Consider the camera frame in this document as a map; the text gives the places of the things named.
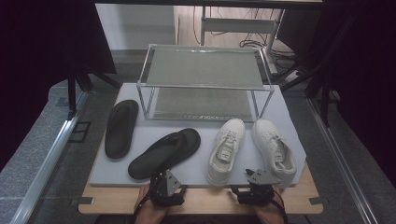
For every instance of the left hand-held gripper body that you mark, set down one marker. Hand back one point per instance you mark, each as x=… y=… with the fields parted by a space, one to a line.
x=169 y=199

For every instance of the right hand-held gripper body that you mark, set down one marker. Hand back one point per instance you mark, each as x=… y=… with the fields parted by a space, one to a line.
x=258 y=194

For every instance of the black slipper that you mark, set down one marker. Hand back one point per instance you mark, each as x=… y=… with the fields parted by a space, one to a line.
x=162 y=155
x=120 y=129

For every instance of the white sneaker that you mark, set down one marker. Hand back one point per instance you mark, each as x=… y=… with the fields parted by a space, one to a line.
x=275 y=149
x=225 y=152

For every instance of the two-tier metal shoe rack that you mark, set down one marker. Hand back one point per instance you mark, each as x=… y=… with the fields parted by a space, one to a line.
x=202 y=67

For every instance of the person's right hand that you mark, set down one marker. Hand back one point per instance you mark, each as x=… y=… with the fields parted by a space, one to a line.
x=267 y=211

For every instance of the person's left hand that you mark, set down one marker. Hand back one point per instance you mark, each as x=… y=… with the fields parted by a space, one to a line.
x=149 y=211

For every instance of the grey foam mat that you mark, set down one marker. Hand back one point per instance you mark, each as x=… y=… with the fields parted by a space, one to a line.
x=193 y=169

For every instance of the white power strip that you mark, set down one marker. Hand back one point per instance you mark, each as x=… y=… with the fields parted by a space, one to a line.
x=293 y=76

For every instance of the black metal stand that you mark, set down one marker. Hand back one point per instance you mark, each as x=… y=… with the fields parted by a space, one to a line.
x=325 y=93

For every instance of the black tripod stand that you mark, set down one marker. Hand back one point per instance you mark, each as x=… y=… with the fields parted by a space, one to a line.
x=72 y=93

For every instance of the dark curtain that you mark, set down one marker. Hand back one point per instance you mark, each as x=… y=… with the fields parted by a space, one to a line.
x=37 y=62
x=370 y=77

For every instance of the black table corner bracket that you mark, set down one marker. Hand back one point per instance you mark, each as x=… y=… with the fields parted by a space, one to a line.
x=82 y=200
x=318 y=200

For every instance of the aluminium rail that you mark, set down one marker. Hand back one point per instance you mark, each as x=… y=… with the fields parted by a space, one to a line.
x=46 y=165
x=339 y=158

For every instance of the white metal desk frame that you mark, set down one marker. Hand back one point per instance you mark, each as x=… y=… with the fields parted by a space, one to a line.
x=238 y=25

